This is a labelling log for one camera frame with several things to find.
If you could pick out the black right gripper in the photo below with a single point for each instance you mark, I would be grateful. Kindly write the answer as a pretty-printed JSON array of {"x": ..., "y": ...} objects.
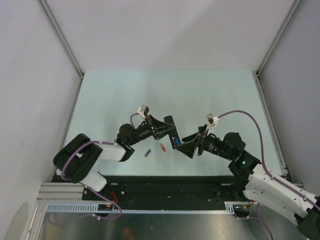
[{"x": 192, "y": 142}]

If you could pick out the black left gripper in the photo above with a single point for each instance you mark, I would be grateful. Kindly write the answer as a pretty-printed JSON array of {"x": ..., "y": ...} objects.
[{"x": 159, "y": 128}]

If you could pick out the blue AAA battery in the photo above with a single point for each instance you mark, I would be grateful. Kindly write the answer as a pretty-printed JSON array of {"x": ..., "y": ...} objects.
[{"x": 176, "y": 140}]

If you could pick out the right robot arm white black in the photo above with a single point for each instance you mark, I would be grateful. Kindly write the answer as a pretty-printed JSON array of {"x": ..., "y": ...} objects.
[{"x": 254, "y": 181}]

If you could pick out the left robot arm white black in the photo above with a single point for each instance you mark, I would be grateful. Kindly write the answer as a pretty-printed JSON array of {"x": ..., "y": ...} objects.
[{"x": 77, "y": 159}]

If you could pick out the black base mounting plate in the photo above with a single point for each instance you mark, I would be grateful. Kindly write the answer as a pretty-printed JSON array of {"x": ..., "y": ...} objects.
[{"x": 220, "y": 188}]

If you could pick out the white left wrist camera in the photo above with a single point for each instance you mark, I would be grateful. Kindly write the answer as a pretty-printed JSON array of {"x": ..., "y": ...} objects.
[{"x": 143, "y": 111}]

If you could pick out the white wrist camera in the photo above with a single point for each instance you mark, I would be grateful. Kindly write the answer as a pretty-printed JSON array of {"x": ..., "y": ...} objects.
[
  {"x": 212, "y": 122},
  {"x": 143, "y": 111}
]

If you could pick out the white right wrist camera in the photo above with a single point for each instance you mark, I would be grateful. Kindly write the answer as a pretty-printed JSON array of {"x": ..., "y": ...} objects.
[{"x": 212, "y": 122}]

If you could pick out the white slotted cable duct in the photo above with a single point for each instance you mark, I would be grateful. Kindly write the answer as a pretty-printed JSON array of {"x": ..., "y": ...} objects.
[{"x": 64, "y": 207}]

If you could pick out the aluminium front rail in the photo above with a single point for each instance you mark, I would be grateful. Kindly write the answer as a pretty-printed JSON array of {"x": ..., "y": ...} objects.
[{"x": 61, "y": 192}]

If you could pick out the left aluminium frame post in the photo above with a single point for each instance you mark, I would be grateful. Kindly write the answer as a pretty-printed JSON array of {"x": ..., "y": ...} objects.
[{"x": 48, "y": 13}]

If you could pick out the aluminium frame post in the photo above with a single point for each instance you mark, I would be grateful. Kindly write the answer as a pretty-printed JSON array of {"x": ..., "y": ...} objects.
[
  {"x": 280, "y": 34},
  {"x": 48, "y": 13}
]

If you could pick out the right aluminium frame post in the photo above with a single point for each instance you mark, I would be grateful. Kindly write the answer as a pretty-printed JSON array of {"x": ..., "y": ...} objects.
[{"x": 280, "y": 34}]

